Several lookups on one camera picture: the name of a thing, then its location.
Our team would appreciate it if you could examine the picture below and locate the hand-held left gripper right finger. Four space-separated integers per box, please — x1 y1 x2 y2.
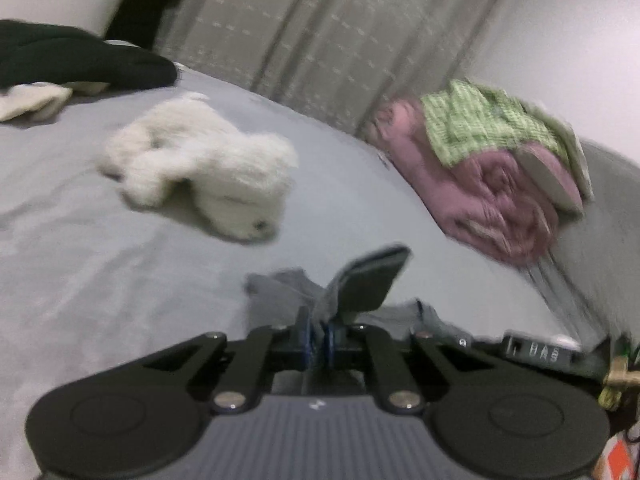
320 322 481 413

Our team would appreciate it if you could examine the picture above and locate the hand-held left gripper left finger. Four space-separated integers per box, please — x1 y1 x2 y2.
145 306 313 413

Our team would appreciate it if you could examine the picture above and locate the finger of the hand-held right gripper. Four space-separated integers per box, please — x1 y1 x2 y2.
450 335 506 359

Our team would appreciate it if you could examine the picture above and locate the grey shirt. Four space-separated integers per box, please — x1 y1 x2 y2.
245 245 501 356

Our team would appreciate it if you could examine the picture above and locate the folded pink quilt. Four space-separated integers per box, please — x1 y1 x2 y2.
367 97 586 267

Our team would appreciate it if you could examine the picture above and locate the white plush dog toy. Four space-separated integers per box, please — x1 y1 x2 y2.
97 92 300 241

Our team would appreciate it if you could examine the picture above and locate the grey bed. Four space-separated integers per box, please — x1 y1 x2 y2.
0 40 601 480

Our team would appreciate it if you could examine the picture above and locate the green patterned cloth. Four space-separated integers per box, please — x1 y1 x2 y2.
419 78 576 168

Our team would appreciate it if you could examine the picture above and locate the grey star-print curtain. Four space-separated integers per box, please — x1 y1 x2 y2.
152 0 526 136

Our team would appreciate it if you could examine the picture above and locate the cream cloth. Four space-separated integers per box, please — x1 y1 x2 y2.
0 81 111 122

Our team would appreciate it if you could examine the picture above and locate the black hanging garment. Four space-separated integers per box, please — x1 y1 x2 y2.
105 0 188 51

